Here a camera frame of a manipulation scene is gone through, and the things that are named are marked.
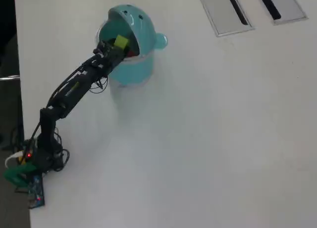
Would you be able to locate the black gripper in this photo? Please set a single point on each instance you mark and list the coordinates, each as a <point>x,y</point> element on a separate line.
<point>104,63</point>

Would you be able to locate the green cube block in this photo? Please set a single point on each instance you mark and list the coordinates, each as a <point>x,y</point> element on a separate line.
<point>122,41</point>

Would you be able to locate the red cube block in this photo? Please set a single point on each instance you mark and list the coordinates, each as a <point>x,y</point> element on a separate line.
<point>133,54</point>

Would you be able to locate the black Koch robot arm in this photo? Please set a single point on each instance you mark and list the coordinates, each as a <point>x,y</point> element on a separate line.
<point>71,92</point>

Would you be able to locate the teal whale-shaped bin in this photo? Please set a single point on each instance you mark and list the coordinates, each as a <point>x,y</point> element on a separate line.
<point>138,69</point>

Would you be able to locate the silver metal chair bar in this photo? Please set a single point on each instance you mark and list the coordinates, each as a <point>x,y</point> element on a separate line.
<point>10,77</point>

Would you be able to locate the driver board with red LED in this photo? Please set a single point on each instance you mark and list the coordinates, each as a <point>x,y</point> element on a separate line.
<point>29,155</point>

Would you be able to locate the green table clamp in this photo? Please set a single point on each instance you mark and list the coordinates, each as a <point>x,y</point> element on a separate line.
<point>15,176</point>

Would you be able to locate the blue circuit board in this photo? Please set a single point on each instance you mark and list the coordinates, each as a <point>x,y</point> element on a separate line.
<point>37,193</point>

